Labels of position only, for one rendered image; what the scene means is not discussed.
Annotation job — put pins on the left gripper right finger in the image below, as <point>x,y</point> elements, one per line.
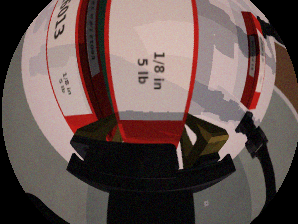
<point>210,139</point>

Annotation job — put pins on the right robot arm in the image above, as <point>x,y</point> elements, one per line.
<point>268,29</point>

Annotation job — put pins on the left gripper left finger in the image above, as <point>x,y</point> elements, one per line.
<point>99,129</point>

